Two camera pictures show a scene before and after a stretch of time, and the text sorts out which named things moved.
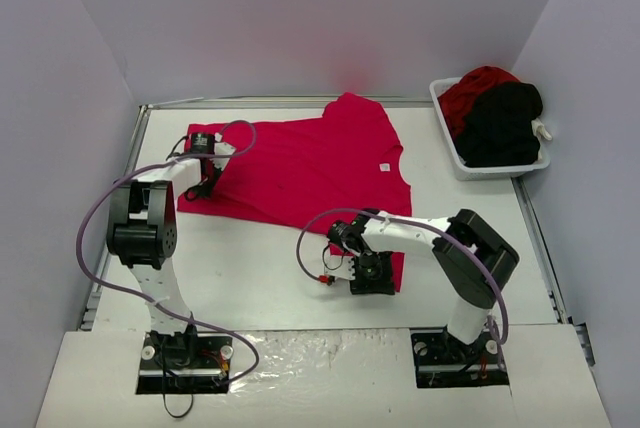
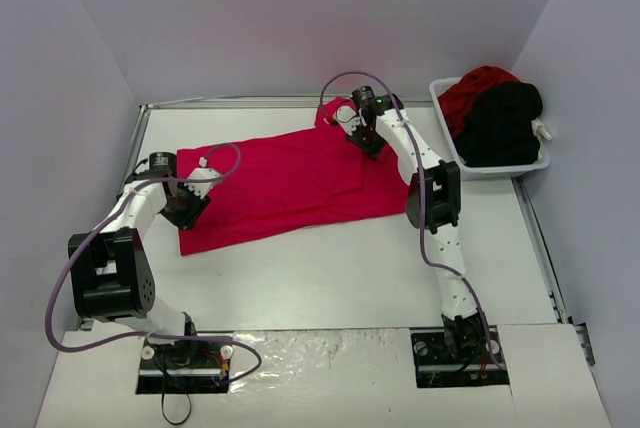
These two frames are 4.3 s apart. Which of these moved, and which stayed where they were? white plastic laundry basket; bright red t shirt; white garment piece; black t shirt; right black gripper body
Moved: right black gripper body; bright red t shirt
Stayed: black t shirt; white plastic laundry basket; white garment piece
